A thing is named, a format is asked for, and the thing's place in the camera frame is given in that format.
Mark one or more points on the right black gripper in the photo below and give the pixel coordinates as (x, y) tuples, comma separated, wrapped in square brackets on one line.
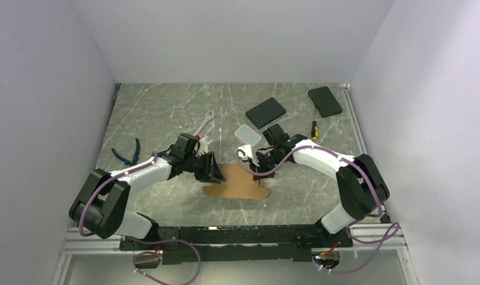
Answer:
[(258, 159)]

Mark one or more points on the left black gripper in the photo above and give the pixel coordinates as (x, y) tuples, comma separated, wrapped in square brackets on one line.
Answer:
[(211, 167)]

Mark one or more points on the brown cardboard box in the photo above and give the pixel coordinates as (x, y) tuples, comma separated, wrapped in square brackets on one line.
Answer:
[(238, 185)]

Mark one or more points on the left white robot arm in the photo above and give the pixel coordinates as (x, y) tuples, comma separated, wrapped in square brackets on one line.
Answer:
[(100, 208)]

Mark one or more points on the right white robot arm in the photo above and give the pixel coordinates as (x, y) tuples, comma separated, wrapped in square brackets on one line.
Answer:
[(362, 189)]

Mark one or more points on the silver open-end wrench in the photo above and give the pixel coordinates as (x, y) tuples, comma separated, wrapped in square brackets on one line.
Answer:
[(210, 115)]

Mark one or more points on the yellow black screwdriver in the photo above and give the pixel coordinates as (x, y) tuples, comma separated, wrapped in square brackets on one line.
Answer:
[(314, 128)]

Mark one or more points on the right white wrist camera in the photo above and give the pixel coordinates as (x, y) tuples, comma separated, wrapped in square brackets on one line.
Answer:
[(246, 154)]

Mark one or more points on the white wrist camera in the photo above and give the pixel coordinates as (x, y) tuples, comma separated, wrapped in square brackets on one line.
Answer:
[(205, 145), (246, 154)]

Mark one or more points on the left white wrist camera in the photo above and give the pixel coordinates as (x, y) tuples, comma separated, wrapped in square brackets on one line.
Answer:
[(205, 145)]

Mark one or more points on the black flat network switch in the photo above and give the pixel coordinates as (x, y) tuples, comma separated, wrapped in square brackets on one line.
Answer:
[(265, 112)]

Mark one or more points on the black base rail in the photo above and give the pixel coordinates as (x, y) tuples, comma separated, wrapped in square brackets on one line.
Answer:
[(297, 242)]

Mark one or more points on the black ported switch box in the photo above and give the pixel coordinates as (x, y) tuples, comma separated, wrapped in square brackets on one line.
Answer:
[(324, 102)]

